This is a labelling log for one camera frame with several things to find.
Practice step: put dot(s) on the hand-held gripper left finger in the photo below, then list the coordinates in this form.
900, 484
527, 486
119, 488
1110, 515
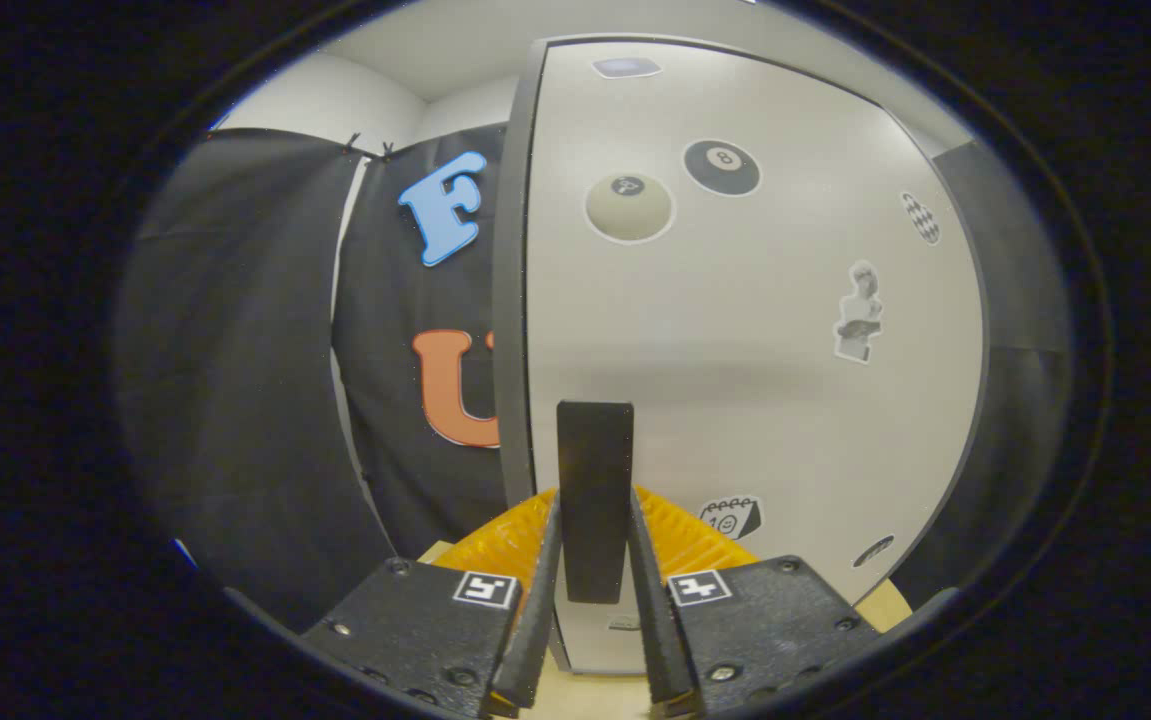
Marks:
535, 620

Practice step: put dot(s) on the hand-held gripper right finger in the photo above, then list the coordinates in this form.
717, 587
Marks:
660, 640

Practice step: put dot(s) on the light grey shoe cabinet door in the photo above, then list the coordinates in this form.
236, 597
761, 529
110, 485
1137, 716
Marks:
735, 400

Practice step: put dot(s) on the grey shoe cabinet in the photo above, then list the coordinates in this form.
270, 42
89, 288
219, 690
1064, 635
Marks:
510, 300

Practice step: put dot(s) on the black backdrop cloth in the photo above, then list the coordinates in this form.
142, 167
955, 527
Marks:
235, 400

